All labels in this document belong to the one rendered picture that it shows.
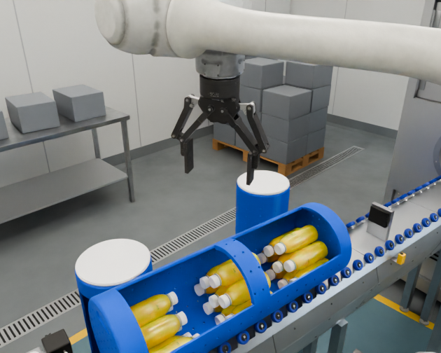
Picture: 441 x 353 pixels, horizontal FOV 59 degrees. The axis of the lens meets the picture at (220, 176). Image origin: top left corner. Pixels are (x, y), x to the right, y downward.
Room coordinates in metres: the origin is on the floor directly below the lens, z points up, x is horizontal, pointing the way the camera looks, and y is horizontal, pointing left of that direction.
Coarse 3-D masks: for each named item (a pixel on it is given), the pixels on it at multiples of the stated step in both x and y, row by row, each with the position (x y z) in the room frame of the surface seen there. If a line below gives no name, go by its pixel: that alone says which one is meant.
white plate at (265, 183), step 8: (240, 176) 1.91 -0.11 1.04; (256, 176) 1.91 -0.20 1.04; (264, 176) 1.91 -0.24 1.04; (272, 176) 1.91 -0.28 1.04; (280, 176) 1.91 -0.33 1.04; (240, 184) 1.82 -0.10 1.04; (256, 184) 1.82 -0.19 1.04; (264, 184) 1.82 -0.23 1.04; (272, 184) 1.82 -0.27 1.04; (280, 184) 1.82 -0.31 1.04; (288, 184) 1.82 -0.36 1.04; (248, 192) 1.75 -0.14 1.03; (256, 192) 1.74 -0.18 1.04; (264, 192) 1.74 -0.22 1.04; (272, 192) 1.74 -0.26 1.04; (280, 192) 1.74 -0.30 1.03
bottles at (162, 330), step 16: (272, 256) 1.20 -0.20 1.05; (288, 256) 1.15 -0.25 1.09; (272, 272) 1.15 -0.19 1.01; (288, 272) 1.14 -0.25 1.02; (304, 272) 1.08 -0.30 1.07; (208, 288) 1.03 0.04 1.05; (224, 288) 0.99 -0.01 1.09; (208, 304) 0.99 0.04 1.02; (160, 320) 0.85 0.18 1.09; (176, 320) 0.86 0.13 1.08; (224, 320) 0.93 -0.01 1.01; (144, 336) 0.79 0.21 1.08; (160, 336) 0.81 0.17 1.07; (176, 336) 0.85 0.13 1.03; (192, 336) 0.82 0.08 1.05; (160, 352) 0.75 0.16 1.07
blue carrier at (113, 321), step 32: (288, 224) 1.35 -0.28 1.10; (320, 224) 1.27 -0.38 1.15; (192, 256) 0.99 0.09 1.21; (224, 256) 1.15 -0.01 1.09; (128, 288) 0.92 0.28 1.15; (160, 288) 1.00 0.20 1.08; (192, 288) 1.05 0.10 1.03; (256, 288) 0.90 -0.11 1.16; (288, 288) 0.96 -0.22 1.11; (96, 320) 0.79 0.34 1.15; (128, 320) 0.72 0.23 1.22; (192, 320) 0.97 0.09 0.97; (256, 320) 0.89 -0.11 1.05; (128, 352) 0.66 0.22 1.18; (192, 352) 0.74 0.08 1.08
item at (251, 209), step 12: (240, 192) 1.79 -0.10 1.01; (288, 192) 1.80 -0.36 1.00; (240, 204) 1.79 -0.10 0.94; (252, 204) 1.73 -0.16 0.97; (264, 204) 1.72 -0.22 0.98; (276, 204) 1.73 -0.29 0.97; (240, 216) 1.78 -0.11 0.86; (252, 216) 1.73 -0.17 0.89; (264, 216) 1.72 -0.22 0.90; (240, 228) 1.78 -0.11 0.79
